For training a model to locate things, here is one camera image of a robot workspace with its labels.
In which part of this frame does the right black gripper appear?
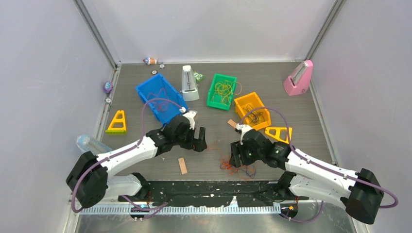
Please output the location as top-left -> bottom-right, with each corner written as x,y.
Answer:
229,140 -> 264,168

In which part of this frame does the dark cable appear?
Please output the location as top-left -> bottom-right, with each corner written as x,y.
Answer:
243,104 -> 268,127

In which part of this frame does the red-orange cable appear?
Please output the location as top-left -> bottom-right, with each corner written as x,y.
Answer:
146,86 -> 171,112

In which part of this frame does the yellow cable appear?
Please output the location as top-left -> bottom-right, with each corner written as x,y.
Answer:
210,80 -> 242,107

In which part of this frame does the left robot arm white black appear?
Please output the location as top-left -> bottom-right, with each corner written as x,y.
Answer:
66,111 -> 207,209

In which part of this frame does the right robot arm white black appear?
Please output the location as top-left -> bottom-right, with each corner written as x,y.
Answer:
229,129 -> 384,225

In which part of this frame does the tan wooden block near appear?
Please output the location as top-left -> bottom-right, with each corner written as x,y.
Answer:
178,157 -> 188,175

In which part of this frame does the tan wooden block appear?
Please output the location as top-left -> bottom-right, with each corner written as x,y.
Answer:
178,157 -> 188,175
227,119 -> 237,129

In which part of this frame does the tan wooden block far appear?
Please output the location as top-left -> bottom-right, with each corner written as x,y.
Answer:
227,119 -> 237,129

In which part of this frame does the orange plastic bin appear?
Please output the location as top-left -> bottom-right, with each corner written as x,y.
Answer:
233,92 -> 272,131

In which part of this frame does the white metronome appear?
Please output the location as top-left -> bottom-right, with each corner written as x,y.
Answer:
181,65 -> 200,101

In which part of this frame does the green plastic bin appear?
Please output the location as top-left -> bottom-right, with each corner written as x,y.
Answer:
206,73 -> 237,111

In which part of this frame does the blue plastic bin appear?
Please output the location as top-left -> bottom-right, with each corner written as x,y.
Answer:
135,73 -> 188,124

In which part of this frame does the yellow triangle block left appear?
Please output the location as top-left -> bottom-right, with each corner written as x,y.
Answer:
105,110 -> 127,134

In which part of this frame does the small clown figurine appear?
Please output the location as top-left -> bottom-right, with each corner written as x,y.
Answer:
142,57 -> 157,65

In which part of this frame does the pink metronome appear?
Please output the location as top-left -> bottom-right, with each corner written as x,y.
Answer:
283,60 -> 313,96

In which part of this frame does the purple round toy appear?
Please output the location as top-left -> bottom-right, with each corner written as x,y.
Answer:
103,81 -> 113,94

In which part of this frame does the clear blue plastic container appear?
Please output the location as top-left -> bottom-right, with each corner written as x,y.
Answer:
76,134 -> 113,155

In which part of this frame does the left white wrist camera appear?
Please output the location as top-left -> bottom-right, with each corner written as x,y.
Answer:
179,107 -> 197,130

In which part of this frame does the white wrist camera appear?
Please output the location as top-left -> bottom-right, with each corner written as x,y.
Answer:
179,107 -> 197,130
235,123 -> 253,145

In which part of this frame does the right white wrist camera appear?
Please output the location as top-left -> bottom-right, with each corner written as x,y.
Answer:
235,123 -> 253,145

